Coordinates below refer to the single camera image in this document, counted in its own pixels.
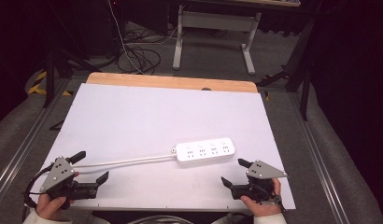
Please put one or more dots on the black metal stand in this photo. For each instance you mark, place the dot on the black metal stand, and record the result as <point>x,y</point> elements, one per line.
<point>304,87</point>
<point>50,77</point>

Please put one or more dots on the yellow black floor tape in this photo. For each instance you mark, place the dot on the yellow black floor tape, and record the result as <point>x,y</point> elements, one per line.
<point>37,84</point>

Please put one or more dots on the white metal desk frame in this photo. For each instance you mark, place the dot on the white metal desk frame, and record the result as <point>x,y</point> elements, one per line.
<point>216,20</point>

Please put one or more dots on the white board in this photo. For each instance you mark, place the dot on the white board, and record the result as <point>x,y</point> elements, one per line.
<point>149,118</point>

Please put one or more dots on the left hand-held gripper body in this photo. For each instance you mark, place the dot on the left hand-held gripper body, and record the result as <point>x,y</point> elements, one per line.
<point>57,174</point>

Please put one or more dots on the person's left hand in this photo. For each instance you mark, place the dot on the person's left hand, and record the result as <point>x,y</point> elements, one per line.
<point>48,208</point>

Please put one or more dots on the metal floor rail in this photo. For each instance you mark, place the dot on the metal floor rail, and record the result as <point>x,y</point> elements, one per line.
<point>21,149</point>
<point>317,155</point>

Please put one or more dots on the white power strip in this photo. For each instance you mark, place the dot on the white power strip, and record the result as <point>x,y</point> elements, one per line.
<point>205,151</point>

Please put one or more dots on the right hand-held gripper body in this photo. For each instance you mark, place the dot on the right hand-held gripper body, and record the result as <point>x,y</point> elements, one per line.
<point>261,171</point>

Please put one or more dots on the wooden table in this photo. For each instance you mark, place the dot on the wooden table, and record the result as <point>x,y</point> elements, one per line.
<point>167,82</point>

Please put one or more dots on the person's right hand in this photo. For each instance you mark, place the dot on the person's right hand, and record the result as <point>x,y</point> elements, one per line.
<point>264,210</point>

